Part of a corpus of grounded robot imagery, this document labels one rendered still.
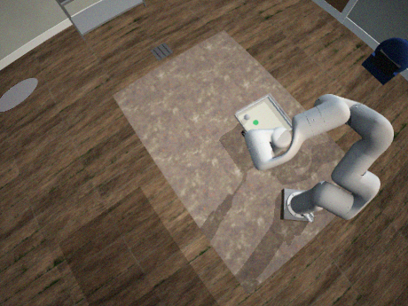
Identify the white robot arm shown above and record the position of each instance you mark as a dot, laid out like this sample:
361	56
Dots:
351	173

